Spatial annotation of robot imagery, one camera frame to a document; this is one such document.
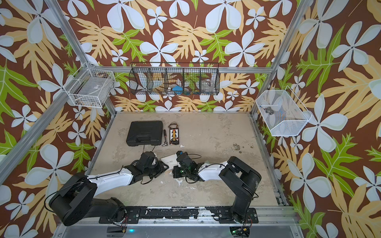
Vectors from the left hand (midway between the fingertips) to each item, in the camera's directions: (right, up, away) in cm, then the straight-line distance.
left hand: (169, 166), depth 88 cm
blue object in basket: (+5, +48, +6) cm, 49 cm away
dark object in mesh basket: (+59, +34, -2) cm, 68 cm away
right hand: (+1, -3, -1) cm, 3 cm away
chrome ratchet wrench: (-5, +17, +16) cm, 24 cm away
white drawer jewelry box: (+1, +3, +3) cm, 4 cm away
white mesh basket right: (+67, +31, -4) cm, 74 cm away
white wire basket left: (-48, +48, 0) cm, 68 cm away
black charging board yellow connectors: (+1, +19, +17) cm, 25 cm away
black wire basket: (+5, +57, +12) cm, 58 cm away
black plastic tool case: (-18, +20, +14) cm, 30 cm away
